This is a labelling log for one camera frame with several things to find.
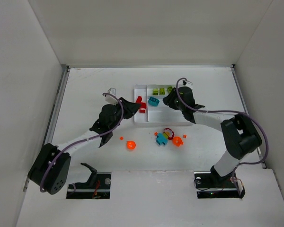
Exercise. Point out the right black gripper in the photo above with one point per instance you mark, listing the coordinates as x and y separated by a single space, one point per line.
173 100

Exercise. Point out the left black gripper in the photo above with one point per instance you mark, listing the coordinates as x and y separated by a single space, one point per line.
125 108

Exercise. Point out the red slope lego brick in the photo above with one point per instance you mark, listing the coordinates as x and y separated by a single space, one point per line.
139 100

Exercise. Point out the green square lego brick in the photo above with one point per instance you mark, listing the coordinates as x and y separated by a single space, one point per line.
161 91

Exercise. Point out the red wedge lego brick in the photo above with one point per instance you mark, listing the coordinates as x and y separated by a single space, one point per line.
143 105

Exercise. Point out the teal rounded lego brick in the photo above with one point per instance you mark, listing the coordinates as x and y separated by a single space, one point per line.
152 101

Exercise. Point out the small green lego brick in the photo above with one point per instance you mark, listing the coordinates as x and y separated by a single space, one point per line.
155 91

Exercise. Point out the red flower lego brick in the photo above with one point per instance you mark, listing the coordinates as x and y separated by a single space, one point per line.
169 133

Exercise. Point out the teal stepped lego brick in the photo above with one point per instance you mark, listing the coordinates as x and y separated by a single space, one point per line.
161 140

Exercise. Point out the red arch lego brick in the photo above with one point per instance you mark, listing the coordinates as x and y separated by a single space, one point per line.
142 111

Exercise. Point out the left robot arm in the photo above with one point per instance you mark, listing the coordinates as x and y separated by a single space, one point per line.
50 169

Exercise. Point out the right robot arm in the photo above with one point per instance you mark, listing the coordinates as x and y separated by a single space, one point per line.
239 133

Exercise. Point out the white compartment tray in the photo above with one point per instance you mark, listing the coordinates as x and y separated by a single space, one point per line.
161 115

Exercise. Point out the orange round lego left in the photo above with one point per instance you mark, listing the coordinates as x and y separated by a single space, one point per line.
131 145

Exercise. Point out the orange round lego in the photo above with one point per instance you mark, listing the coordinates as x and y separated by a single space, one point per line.
131 145
177 141

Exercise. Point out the orange round lego right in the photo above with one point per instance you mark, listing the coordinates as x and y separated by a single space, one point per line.
177 141

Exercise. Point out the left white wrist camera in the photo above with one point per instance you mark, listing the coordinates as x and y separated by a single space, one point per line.
110 96

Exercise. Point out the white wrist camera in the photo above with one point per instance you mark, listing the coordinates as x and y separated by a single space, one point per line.
110 96
187 83

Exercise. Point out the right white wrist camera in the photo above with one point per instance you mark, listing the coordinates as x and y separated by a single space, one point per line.
187 83

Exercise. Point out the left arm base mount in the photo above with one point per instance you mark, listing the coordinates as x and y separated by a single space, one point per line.
85 182

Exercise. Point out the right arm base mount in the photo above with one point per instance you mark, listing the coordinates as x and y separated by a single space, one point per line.
209 185

